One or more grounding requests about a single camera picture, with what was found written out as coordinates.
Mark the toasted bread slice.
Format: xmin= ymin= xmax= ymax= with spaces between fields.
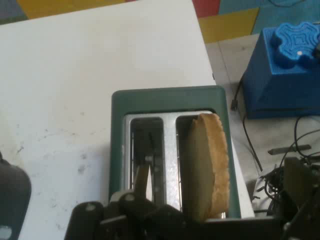
xmin=180 ymin=113 xmax=231 ymax=224

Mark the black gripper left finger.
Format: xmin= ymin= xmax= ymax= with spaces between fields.
xmin=64 ymin=157 xmax=149 ymax=240

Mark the black cable with connector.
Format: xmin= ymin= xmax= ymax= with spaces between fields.
xmin=230 ymin=81 xmax=264 ymax=173

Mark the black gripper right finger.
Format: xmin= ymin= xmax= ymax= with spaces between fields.
xmin=142 ymin=157 xmax=284 ymax=240

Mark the deep blue giant building block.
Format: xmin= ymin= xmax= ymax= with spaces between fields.
xmin=243 ymin=21 xmax=320 ymax=120

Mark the black cables and equipment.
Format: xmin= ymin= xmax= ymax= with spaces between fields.
xmin=254 ymin=156 xmax=320 ymax=240

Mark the grey metal bar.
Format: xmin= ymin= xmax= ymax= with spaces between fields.
xmin=267 ymin=144 xmax=312 ymax=155

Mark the dark green two-slot toaster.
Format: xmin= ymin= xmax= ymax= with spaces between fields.
xmin=111 ymin=85 xmax=242 ymax=221

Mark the black coffee machine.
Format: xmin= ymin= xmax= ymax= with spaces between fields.
xmin=0 ymin=149 xmax=33 ymax=240

